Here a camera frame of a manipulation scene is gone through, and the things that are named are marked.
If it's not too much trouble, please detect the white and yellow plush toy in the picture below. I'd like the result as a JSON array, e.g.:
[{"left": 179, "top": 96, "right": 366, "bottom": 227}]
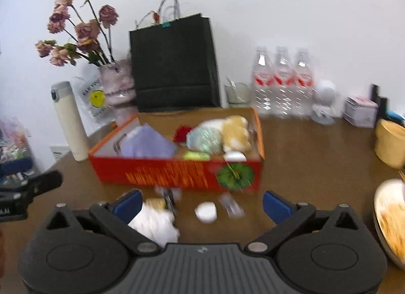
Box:
[{"left": 206, "top": 116, "right": 254, "bottom": 153}]

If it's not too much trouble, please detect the white plate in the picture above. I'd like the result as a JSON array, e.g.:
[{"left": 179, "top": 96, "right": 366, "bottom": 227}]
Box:
[{"left": 373, "top": 178, "right": 405, "bottom": 266}]

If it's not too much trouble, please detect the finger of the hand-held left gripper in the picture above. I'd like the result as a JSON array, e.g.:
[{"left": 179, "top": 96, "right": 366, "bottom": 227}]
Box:
[
  {"left": 21, "top": 171, "right": 63, "bottom": 204},
  {"left": 0, "top": 157, "right": 34, "bottom": 178}
]

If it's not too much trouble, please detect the yellow mug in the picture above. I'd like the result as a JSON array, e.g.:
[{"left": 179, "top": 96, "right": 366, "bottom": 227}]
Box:
[{"left": 374, "top": 119, "right": 405, "bottom": 169}]

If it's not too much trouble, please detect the clear plastic bag yellow print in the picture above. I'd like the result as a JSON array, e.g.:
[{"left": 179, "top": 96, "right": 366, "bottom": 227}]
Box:
[{"left": 70, "top": 74, "right": 116, "bottom": 133}]

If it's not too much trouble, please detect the dried rose bouquet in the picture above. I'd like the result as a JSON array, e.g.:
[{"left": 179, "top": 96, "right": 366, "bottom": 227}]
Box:
[{"left": 35, "top": 0, "right": 120, "bottom": 67}]

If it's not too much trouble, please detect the small grey tin box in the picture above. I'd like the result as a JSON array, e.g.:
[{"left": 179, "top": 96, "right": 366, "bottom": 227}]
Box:
[{"left": 343, "top": 95, "right": 378, "bottom": 128}]

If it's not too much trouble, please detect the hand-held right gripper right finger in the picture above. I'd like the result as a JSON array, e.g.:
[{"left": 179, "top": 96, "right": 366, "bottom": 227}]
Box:
[{"left": 244, "top": 190, "right": 368, "bottom": 255}]

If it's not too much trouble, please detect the white robot-shaped speaker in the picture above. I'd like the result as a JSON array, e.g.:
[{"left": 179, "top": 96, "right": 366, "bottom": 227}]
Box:
[{"left": 312, "top": 79, "right": 338, "bottom": 124}]

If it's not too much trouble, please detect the cream thermos bottle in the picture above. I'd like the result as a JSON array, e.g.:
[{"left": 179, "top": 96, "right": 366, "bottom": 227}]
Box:
[{"left": 51, "top": 81, "right": 90, "bottom": 162}]

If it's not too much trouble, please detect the purple textured vase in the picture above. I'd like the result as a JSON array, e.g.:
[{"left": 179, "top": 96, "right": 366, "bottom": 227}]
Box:
[{"left": 99, "top": 59, "right": 137, "bottom": 124}]

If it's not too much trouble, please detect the wooden desktop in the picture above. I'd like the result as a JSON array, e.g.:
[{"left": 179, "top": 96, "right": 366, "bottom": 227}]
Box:
[{"left": 41, "top": 106, "right": 405, "bottom": 294}]

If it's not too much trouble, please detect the clear glass cup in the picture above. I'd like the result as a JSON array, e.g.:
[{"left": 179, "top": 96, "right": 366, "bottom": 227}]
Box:
[{"left": 224, "top": 77, "right": 254, "bottom": 105}]

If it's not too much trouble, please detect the small grey packet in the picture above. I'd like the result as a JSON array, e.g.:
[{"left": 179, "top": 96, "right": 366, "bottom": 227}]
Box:
[{"left": 218, "top": 194, "right": 246, "bottom": 219}]

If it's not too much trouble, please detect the round white tin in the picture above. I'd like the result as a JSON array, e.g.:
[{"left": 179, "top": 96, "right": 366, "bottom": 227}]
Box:
[{"left": 194, "top": 202, "right": 218, "bottom": 224}]

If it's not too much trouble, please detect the white tissue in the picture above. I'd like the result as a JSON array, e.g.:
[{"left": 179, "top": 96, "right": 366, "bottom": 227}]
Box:
[{"left": 128, "top": 202, "right": 181, "bottom": 248}]

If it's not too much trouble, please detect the iridescent plastic bag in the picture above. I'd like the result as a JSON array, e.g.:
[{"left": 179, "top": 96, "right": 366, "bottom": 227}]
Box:
[{"left": 186, "top": 126, "right": 224, "bottom": 155}]

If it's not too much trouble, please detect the white wall outlet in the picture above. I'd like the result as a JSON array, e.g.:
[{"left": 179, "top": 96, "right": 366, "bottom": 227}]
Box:
[{"left": 50, "top": 145, "right": 70, "bottom": 160}]

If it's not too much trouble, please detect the red cardboard box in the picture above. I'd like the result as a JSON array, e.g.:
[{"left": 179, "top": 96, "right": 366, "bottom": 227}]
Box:
[{"left": 88, "top": 107, "right": 265, "bottom": 192}]

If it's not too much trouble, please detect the clear water bottle red label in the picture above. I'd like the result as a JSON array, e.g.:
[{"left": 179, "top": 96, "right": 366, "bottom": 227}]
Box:
[
  {"left": 252, "top": 46, "right": 276, "bottom": 117},
  {"left": 294, "top": 48, "right": 315, "bottom": 119},
  {"left": 273, "top": 46, "right": 296, "bottom": 119}
]

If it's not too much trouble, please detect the green tissue pack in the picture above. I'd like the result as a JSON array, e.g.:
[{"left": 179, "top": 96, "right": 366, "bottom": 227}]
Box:
[{"left": 183, "top": 151, "right": 211, "bottom": 161}]

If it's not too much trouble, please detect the purple cloth pouch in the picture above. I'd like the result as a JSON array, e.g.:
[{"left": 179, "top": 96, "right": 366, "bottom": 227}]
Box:
[{"left": 121, "top": 124, "right": 178, "bottom": 158}]

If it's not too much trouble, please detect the black paper bag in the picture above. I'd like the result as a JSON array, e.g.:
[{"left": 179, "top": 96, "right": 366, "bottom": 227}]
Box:
[{"left": 129, "top": 0, "right": 222, "bottom": 113}]

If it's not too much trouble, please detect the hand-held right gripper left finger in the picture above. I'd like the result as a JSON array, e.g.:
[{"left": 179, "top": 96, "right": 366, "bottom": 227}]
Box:
[{"left": 46, "top": 189, "right": 160, "bottom": 255}]

